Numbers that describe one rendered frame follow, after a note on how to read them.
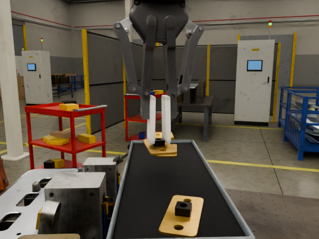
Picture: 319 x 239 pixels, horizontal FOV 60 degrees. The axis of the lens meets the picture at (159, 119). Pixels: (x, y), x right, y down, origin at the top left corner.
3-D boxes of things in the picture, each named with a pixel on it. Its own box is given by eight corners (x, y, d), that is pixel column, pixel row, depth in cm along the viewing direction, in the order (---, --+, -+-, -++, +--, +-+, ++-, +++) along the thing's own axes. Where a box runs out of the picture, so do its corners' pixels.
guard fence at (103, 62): (145, 114, 825) (144, 45, 790) (149, 114, 821) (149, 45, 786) (83, 144, 499) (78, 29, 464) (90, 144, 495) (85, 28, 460)
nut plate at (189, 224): (173, 197, 35) (173, 188, 35) (203, 200, 34) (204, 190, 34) (157, 234, 27) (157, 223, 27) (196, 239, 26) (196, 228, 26)
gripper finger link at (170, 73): (158, 21, 41) (168, 20, 41) (165, 96, 43) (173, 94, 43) (164, 15, 37) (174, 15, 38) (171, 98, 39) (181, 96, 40)
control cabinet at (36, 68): (25, 106, 1020) (19, 37, 977) (35, 104, 1071) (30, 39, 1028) (43, 106, 1000) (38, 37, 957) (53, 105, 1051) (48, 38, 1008)
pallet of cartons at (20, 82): (25, 98, 1302) (23, 69, 1278) (13, 100, 1224) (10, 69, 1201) (4, 97, 1327) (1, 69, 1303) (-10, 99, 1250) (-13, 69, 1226)
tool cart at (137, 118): (147, 140, 527) (147, 89, 510) (169, 143, 506) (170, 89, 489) (123, 151, 456) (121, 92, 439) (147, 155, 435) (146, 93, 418)
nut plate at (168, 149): (142, 140, 46) (142, 133, 46) (164, 139, 47) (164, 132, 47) (151, 155, 38) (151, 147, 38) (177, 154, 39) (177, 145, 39)
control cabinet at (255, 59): (233, 124, 674) (239, 20, 631) (234, 121, 725) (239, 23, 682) (268, 126, 653) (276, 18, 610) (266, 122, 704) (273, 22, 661)
